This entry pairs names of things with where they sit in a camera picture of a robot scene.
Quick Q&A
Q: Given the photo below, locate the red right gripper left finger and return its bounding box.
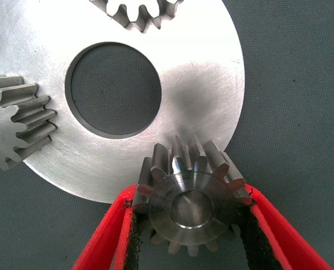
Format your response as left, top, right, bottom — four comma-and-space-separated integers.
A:
70, 184, 145, 270

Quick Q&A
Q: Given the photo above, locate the shiny steel spur gear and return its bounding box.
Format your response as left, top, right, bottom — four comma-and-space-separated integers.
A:
89, 0, 184, 34
0, 75, 57, 174

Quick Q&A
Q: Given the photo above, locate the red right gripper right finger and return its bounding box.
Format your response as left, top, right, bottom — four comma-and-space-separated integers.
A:
236, 183, 334, 270

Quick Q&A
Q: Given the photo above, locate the dark grey table cloth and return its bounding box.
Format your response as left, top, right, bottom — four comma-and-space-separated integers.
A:
0, 0, 334, 270

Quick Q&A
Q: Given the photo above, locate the dark steel gear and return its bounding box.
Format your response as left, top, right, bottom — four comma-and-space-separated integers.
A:
135, 134, 253, 258

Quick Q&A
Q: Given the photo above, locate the round metal carrier plate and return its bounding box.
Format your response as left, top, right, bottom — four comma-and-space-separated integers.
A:
0, 0, 246, 204

